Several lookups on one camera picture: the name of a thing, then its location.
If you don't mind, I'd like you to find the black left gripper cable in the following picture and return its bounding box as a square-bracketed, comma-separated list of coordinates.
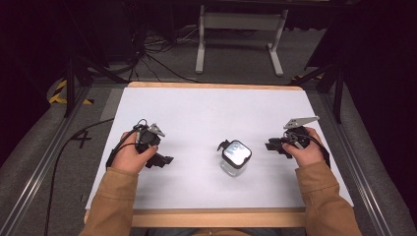
[43, 117, 148, 236]

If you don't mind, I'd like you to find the aluminium rail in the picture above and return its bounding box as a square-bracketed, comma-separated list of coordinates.
[0, 86, 92, 236]
[319, 92, 394, 236]

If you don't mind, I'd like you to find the white table mat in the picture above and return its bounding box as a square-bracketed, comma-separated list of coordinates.
[86, 87, 354, 210]

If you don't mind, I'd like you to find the black tripod stand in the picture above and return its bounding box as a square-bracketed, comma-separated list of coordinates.
[62, 0, 130, 119]
[289, 62, 345, 125]

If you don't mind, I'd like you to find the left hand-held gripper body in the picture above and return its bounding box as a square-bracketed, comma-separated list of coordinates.
[132, 118, 166, 155]

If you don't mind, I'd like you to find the yellow and black floor tape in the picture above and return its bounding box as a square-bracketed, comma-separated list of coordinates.
[48, 79, 94, 106]

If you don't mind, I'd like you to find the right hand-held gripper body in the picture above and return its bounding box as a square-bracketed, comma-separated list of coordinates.
[282, 115, 321, 150]

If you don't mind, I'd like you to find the person's left hand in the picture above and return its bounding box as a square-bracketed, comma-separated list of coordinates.
[111, 131, 159, 175]

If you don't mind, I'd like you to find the white metal stand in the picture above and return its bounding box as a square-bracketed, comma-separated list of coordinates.
[195, 4, 290, 78]

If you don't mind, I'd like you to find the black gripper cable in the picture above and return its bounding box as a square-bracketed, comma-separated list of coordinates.
[299, 131, 331, 169]
[43, 117, 148, 236]

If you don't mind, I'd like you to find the bundle of floor cables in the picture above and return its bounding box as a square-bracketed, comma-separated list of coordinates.
[107, 23, 205, 85]

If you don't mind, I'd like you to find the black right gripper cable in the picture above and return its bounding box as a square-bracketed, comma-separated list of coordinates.
[299, 131, 331, 169]

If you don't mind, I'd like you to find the person's right hand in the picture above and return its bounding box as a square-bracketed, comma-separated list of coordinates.
[281, 126, 326, 168]

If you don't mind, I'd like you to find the glass jar with black lid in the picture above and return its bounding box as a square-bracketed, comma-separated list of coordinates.
[216, 139, 254, 178]

